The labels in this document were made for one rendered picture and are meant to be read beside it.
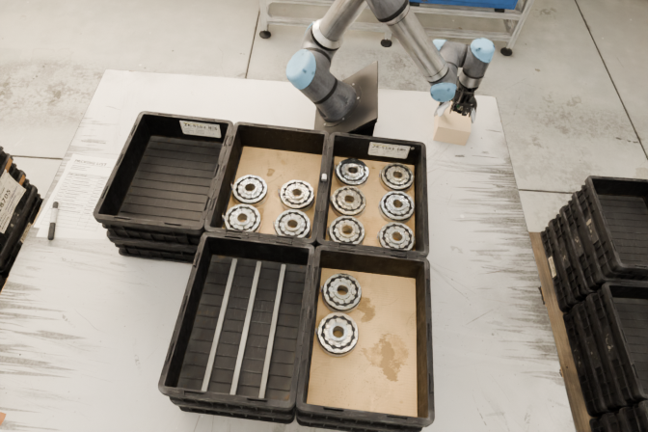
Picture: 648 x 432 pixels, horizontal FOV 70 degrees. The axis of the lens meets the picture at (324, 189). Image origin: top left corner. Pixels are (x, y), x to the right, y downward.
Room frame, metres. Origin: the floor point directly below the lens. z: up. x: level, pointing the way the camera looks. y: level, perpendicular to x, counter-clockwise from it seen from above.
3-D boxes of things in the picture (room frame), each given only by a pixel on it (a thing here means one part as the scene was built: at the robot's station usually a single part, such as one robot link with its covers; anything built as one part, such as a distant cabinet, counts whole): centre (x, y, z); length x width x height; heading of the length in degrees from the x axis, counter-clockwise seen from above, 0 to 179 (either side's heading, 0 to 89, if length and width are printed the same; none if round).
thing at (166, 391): (0.39, 0.16, 0.92); 0.40 x 0.30 x 0.02; 178
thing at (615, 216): (0.99, -1.18, 0.37); 0.40 x 0.30 x 0.45; 2
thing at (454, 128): (1.27, -0.46, 0.74); 0.16 x 0.12 x 0.07; 173
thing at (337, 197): (0.78, -0.08, 0.86); 0.10 x 0.10 x 0.01
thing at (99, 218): (0.80, 0.45, 0.92); 0.40 x 0.30 x 0.02; 178
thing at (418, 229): (0.78, -0.15, 0.87); 0.40 x 0.30 x 0.11; 178
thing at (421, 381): (0.38, -0.14, 0.87); 0.40 x 0.30 x 0.11; 178
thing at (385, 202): (0.78, -0.22, 0.86); 0.10 x 0.10 x 0.01
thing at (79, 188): (0.81, 0.78, 0.70); 0.33 x 0.23 x 0.01; 2
